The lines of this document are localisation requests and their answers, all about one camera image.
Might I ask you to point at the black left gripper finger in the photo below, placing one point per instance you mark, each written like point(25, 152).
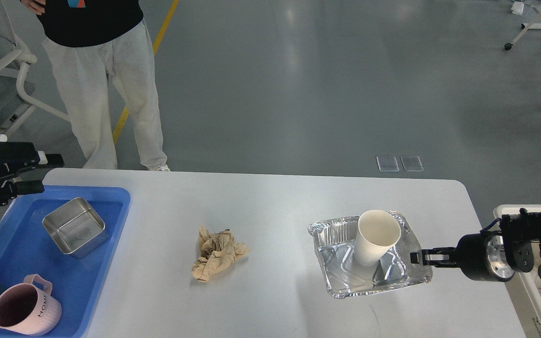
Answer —
point(17, 158)
point(11, 190)

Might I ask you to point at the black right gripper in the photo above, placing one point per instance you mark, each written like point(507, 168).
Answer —
point(481, 257)

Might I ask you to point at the white paper cup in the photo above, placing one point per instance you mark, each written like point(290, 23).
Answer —
point(376, 232)

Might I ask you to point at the stainless steel rectangular container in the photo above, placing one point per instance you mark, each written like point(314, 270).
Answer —
point(76, 228)

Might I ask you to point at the aluminium foil tray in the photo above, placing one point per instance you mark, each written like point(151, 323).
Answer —
point(334, 243)

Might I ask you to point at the pink ceramic mug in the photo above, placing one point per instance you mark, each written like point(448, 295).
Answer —
point(29, 308)

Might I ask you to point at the brown paper napkin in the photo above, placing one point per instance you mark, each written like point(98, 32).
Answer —
point(217, 252)

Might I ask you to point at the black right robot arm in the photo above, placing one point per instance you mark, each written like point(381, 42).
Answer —
point(510, 244)

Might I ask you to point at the blue plastic tray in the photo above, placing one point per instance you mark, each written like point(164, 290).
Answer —
point(26, 248)

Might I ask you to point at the clear plastic lid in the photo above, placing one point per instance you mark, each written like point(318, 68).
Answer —
point(412, 163)
point(388, 164)

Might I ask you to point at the white plastic bin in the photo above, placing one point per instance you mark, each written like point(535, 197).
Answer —
point(524, 290)

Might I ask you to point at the person in grey trousers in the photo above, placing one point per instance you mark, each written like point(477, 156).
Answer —
point(92, 44)

